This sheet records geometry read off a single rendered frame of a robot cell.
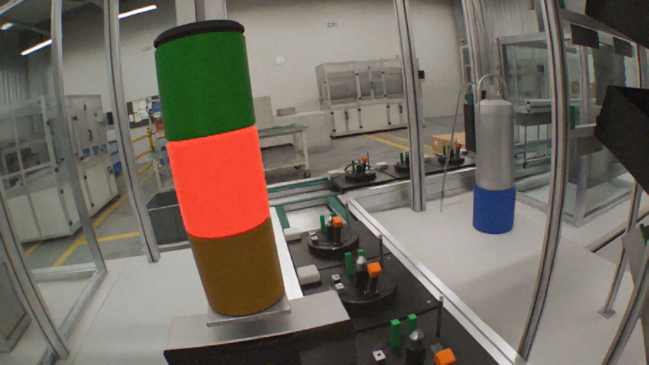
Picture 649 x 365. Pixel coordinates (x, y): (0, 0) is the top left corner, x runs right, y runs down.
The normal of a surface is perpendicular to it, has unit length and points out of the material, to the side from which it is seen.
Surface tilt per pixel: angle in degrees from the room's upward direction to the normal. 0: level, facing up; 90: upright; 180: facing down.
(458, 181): 90
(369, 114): 90
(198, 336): 0
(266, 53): 90
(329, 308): 0
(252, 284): 90
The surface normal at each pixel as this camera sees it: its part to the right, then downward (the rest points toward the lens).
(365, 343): -0.11, -0.96
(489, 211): -0.68, 0.28
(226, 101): 0.66, 0.13
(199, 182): -0.06, 0.28
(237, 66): 0.89, 0.02
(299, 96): 0.23, 0.24
